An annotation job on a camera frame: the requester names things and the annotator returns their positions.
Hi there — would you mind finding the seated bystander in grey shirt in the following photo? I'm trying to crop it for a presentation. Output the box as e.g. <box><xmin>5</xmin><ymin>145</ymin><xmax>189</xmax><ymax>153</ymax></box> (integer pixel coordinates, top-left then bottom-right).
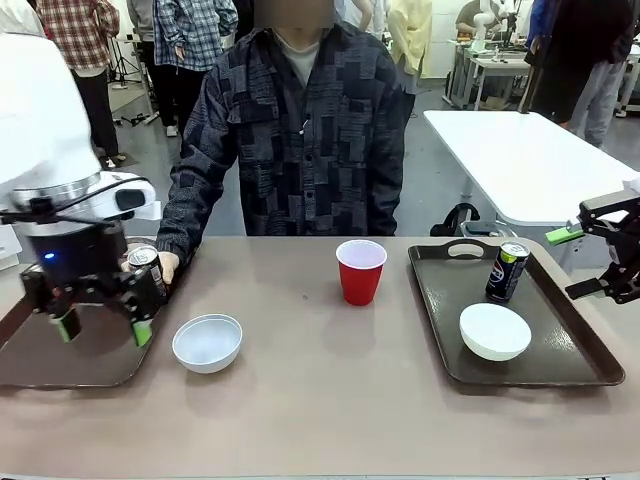
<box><xmin>454</xmin><ymin>0</ymin><xmax>501</xmax><ymax>37</ymax></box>

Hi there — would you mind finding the bystander in yellow shirt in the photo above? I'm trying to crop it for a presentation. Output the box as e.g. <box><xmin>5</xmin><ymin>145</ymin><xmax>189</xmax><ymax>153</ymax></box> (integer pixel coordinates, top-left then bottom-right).
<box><xmin>387</xmin><ymin>0</ymin><xmax>434</xmax><ymax>97</ymax></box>

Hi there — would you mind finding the black left camera cable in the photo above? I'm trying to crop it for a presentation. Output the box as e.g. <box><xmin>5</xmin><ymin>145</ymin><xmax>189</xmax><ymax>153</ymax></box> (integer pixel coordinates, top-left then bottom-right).
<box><xmin>0</xmin><ymin>178</ymin><xmax>151</xmax><ymax>227</ymax></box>

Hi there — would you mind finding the person's right hand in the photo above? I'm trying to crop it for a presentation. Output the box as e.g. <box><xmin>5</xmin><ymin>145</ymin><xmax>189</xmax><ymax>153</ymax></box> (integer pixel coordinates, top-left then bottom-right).
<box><xmin>158</xmin><ymin>251</ymin><xmax>182</xmax><ymax>286</ymax></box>

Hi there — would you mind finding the black tripod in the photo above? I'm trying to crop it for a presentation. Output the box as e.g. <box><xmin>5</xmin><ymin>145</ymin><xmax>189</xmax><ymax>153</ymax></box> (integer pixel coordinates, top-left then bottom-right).
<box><xmin>107</xmin><ymin>37</ymin><xmax>132</xmax><ymax>92</ymax></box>

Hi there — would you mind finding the black and grey chair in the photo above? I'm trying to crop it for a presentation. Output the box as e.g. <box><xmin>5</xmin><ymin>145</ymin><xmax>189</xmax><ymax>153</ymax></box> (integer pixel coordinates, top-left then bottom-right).
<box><xmin>429</xmin><ymin>203</ymin><xmax>519</xmax><ymax>239</ymax></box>

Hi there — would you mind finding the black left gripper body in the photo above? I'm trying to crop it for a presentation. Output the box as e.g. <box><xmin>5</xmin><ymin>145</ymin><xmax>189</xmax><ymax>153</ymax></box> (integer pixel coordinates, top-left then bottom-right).
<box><xmin>24</xmin><ymin>222</ymin><xmax>130</xmax><ymax>307</ymax></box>

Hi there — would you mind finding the black drink can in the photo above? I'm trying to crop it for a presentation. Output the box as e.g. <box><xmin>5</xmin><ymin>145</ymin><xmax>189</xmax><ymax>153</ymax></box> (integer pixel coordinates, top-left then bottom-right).
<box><xmin>484</xmin><ymin>241</ymin><xmax>531</xmax><ymax>304</ymax></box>
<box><xmin>127</xmin><ymin>247</ymin><xmax>169</xmax><ymax>302</ymax></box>

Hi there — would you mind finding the white table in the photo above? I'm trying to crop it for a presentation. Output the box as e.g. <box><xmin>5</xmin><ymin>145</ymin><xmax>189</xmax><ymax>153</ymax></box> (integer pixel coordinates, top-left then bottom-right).
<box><xmin>422</xmin><ymin>109</ymin><xmax>640</xmax><ymax>266</ymax></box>

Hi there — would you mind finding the red plastic cup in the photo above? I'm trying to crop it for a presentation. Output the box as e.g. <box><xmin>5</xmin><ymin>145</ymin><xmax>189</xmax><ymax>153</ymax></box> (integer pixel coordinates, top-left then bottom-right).
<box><xmin>335</xmin><ymin>239</ymin><xmax>389</xmax><ymax>307</ymax></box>

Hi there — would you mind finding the bystander in black jacket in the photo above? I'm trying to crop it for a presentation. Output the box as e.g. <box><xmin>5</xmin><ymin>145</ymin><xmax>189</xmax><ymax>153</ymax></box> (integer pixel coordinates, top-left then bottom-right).
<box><xmin>527</xmin><ymin>0</ymin><xmax>637</xmax><ymax>147</ymax></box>

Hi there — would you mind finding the bystander in grey top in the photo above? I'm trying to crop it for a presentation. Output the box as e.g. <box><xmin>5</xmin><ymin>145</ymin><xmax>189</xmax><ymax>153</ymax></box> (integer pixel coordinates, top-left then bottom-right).
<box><xmin>126</xmin><ymin>0</ymin><xmax>157</xmax><ymax>44</ymax></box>

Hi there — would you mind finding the grey workbench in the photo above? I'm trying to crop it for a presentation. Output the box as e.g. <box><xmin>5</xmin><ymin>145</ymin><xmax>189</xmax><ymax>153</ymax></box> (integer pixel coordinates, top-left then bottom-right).
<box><xmin>447</xmin><ymin>39</ymin><xmax>532</xmax><ymax>112</ymax></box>

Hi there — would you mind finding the white bowl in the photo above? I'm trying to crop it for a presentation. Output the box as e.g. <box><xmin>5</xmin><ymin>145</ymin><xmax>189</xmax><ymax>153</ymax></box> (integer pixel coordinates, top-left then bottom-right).
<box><xmin>172</xmin><ymin>313</ymin><xmax>244</xmax><ymax>375</ymax></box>
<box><xmin>458</xmin><ymin>302</ymin><xmax>533</xmax><ymax>363</ymax></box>

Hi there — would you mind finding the person torso patchwork shirt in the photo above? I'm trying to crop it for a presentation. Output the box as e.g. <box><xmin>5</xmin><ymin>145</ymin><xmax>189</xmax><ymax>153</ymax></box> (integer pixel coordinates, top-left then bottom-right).
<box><xmin>199</xmin><ymin>0</ymin><xmax>416</xmax><ymax>238</ymax></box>

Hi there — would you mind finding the person's right forearm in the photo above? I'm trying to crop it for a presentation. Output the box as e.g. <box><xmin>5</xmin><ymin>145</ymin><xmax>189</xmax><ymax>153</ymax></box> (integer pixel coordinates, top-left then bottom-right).
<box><xmin>155</xmin><ymin>149</ymin><xmax>227</xmax><ymax>266</ymax></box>

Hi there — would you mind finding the bystander in red plaid shirt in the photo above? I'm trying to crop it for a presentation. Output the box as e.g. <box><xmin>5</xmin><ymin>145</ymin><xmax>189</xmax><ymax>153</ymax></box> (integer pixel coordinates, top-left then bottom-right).
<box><xmin>37</xmin><ymin>0</ymin><xmax>127</xmax><ymax>169</ymax></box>

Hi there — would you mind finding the brown plastic serving tray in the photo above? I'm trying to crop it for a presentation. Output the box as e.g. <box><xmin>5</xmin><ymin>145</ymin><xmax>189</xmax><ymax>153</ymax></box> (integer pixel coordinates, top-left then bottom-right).
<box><xmin>407</xmin><ymin>238</ymin><xmax>626</xmax><ymax>389</ymax></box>
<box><xmin>0</xmin><ymin>239</ymin><xmax>197</xmax><ymax>389</ymax></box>

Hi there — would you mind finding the bystander in white shirt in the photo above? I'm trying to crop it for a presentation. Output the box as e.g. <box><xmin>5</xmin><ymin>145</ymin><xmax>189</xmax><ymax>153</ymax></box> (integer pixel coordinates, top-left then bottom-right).
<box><xmin>0</xmin><ymin>0</ymin><xmax>47</xmax><ymax>37</ymax></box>

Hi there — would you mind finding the bystander in blue plaid shirt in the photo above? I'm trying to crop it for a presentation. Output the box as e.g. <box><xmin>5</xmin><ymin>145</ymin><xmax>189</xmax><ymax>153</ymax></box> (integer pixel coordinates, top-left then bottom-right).
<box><xmin>152</xmin><ymin>0</ymin><xmax>239</xmax><ymax>137</ymax></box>

